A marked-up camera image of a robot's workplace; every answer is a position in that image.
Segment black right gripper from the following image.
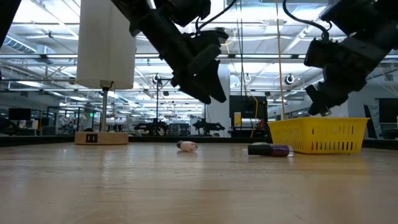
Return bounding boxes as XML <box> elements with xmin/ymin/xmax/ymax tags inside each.
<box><xmin>304</xmin><ymin>36</ymin><xmax>390</xmax><ymax>116</ymax></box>

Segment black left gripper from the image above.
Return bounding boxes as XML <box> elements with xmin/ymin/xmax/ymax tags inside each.
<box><xmin>170</xmin><ymin>43</ymin><xmax>228</xmax><ymax>105</ymax></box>

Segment pale pink nail polish bottle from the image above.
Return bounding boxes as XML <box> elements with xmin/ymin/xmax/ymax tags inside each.
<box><xmin>176</xmin><ymin>140</ymin><xmax>199</xmax><ymax>153</ymax></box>

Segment purple nail polish bottle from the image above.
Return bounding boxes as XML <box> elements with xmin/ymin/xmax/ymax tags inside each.
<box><xmin>248</xmin><ymin>143</ymin><xmax>293</xmax><ymax>157</ymax></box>

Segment yellow plastic basket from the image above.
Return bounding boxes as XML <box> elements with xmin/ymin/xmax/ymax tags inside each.
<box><xmin>267</xmin><ymin>116</ymin><xmax>370</xmax><ymax>155</ymax></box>

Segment white building column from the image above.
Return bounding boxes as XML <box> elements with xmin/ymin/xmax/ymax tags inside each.
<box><xmin>205</xmin><ymin>63</ymin><xmax>231</xmax><ymax>138</ymax></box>

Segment black equipment cabinet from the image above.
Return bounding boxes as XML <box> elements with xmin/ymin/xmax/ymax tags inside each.
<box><xmin>229</xmin><ymin>95</ymin><xmax>269</xmax><ymax>138</ymax></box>

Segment black leaning panel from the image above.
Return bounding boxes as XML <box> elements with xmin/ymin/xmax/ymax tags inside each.
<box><xmin>363</xmin><ymin>103</ymin><xmax>379</xmax><ymax>139</ymax></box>

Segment white shade wooden base lamp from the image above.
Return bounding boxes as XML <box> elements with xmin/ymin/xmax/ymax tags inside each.
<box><xmin>74</xmin><ymin>0</ymin><xmax>137</xmax><ymax>146</ymax></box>

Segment black monitor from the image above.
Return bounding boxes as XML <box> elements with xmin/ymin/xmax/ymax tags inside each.
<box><xmin>8</xmin><ymin>108</ymin><xmax>32</xmax><ymax>122</ymax></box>

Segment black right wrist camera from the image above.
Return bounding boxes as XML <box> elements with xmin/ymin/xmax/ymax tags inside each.
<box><xmin>303</xmin><ymin>39</ymin><xmax>331</xmax><ymax>68</ymax></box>

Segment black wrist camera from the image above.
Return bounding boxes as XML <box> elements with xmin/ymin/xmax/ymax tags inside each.
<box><xmin>185</xmin><ymin>27</ymin><xmax>230</xmax><ymax>47</ymax></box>
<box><xmin>303</xmin><ymin>39</ymin><xmax>331</xmax><ymax>68</ymax></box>

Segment black hanging cable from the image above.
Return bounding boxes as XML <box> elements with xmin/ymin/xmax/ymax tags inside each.
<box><xmin>234</xmin><ymin>0</ymin><xmax>246</xmax><ymax>97</ymax></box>

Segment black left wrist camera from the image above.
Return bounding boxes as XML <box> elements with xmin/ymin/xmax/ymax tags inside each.
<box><xmin>185</xmin><ymin>27</ymin><xmax>230</xmax><ymax>47</ymax></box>

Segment black metal frame rig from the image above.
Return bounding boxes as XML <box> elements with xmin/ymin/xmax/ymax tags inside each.
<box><xmin>155</xmin><ymin>77</ymin><xmax>208</xmax><ymax>138</ymax></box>

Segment yellow cable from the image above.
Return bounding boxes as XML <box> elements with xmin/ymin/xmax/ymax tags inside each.
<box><xmin>248</xmin><ymin>93</ymin><xmax>259</xmax><ymax>139</ymax></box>

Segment yellow hanging rope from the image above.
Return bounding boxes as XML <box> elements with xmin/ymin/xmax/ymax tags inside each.
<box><xmin>274</xmin><ymin>0</ymin><xmax>286</xmax><ymax>121</ymax></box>

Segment dark wall screen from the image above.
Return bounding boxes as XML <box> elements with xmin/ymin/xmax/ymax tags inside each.
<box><xmin>374</xmin><ymin>97</ymin><xmax>398</xmax><ymax>124</ymax></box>

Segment black left camera cable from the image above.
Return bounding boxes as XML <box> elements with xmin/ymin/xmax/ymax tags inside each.
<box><xmin>195</xmin><ymin>0</ymin><xmax>237</xmax><ymax>32</ymax></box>

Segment black camera cable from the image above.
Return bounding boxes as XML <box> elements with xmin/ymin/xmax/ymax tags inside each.
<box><xmin>282</xmin><ymin>0</ymin><xmax>330</xmax><ymax>41</ymax></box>
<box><xmin>195</xmin><ymin>0</ymin><xmax>237</xmax><ymax>32</ymax></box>

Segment black right camera cable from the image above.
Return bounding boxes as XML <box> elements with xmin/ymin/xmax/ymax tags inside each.
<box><xmin>282</xmin><ymin>0</ymin><xmax>330</xmax><ymax>41</ymax></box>

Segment black table border rail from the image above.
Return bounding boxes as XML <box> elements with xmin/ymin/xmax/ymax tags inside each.
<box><xmin>0</xmin><ymin>136</ymin><xmax>398</xmax><ymax>149</ymax></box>

